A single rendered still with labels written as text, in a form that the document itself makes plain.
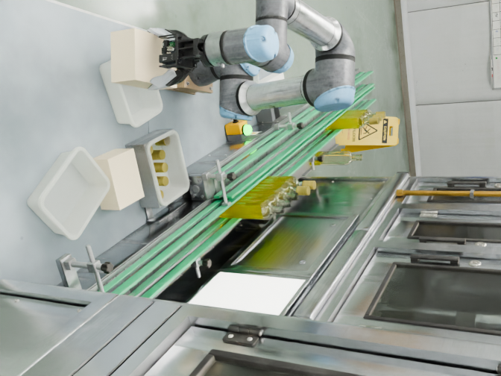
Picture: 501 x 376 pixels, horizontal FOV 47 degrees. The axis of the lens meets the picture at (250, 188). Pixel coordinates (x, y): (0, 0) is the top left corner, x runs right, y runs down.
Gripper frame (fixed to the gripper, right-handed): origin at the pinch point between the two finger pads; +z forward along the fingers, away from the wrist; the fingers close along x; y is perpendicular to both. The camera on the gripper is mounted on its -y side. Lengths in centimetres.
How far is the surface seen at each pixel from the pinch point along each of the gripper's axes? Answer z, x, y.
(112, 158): 27.9, 23.6, -15.6
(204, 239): 19, 51, -50
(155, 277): 20, 60, -25
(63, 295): -1, 53, 29
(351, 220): -20, 46, -88
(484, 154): 18, 10, -685
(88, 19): 35.5, -18.2, -14.3
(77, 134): 35.4, 16.5, -9.1
